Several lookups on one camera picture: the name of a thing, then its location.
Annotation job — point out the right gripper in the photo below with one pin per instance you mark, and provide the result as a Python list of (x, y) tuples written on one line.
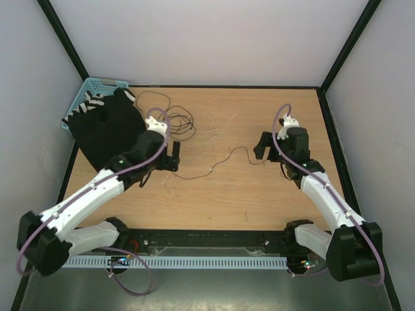
[(266, 140)]

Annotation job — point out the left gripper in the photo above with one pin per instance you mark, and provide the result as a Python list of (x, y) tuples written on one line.
[(169, 162)]

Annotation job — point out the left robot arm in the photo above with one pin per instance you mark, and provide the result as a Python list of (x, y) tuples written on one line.
[(47, 240)]

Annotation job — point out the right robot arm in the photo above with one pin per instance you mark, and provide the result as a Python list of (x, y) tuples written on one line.
[(353, 247)]

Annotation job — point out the black white striped cloth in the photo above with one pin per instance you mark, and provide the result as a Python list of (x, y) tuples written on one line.
[(119, 96)]

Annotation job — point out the right circuit board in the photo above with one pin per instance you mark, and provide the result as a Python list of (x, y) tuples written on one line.
[(307, 264)]

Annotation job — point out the circuit board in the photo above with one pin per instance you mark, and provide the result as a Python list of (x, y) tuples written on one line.
[(119, 261), (307, 264)]

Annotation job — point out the left circuit board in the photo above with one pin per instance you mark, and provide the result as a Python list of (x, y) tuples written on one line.
[(119, 261)]

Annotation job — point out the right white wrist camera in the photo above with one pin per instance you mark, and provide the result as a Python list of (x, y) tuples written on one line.
[(286, 122)]

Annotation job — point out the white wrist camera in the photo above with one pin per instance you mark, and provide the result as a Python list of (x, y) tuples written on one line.
[(156, 126), (286, 122)]

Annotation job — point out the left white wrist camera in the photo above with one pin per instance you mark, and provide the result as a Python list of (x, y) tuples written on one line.
[(156, 126)]

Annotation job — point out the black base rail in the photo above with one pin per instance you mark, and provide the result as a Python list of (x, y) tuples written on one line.
[(271, 242)]

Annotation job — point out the light blue slotted cable duct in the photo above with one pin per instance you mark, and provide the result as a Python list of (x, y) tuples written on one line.
[(188, 263)]

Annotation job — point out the left black frame post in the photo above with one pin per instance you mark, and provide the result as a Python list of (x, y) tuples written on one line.
[(56, 24)]

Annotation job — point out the black frame post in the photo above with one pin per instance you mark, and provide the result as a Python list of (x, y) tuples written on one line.
[(359, 27), (56, 24)]

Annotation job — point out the right black frame post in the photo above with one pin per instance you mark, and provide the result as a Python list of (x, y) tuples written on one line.
[(359, 27)]

